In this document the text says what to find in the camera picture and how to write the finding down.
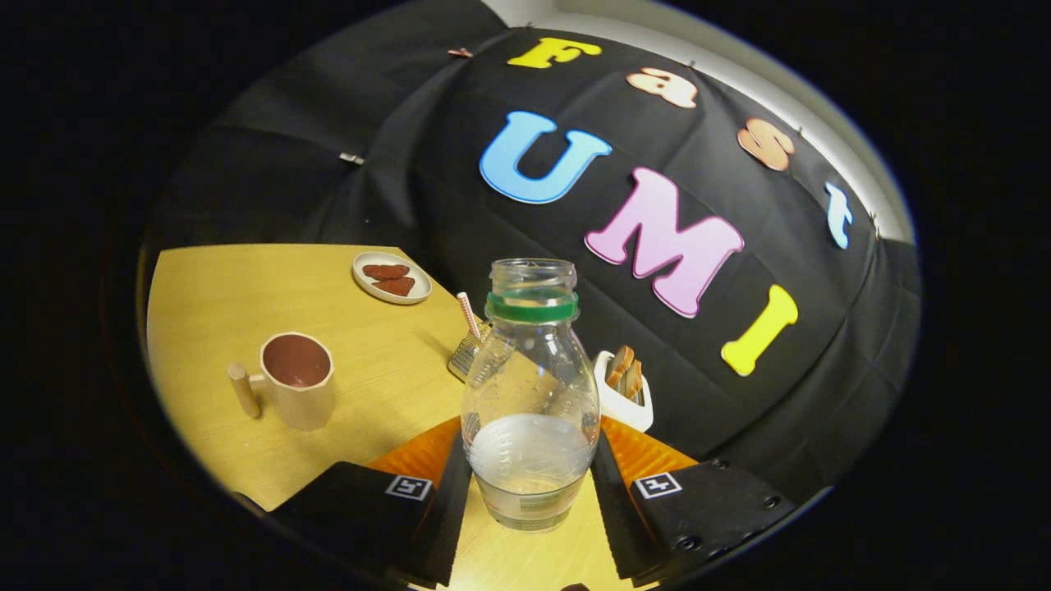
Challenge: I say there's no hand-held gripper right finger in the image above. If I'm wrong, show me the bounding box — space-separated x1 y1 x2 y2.
591 415 797 585

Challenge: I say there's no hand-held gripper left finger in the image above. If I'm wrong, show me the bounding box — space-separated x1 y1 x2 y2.
271 416 473 588

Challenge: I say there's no clear plastic juice bottle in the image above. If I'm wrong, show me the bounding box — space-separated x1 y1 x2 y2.
461 259 601 533

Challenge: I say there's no beige cup with wooden handle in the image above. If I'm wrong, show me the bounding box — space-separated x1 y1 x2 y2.
227 332 337 433

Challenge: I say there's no white toaster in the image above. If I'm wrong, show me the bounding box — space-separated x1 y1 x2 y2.
593 350 654 433

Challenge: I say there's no red striped straw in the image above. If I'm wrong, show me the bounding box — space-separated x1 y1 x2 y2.
457 291 484 342

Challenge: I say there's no white round plate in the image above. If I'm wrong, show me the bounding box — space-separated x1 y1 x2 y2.
352 251 433 305

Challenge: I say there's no wooden table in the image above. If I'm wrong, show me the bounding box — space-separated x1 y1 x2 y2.
146 243 658 591

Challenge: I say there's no black backdrop cloth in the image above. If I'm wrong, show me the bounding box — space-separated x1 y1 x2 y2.
148 25 922 502

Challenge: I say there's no small wire basket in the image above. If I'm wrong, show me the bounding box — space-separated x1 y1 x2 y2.
447 324 493 383

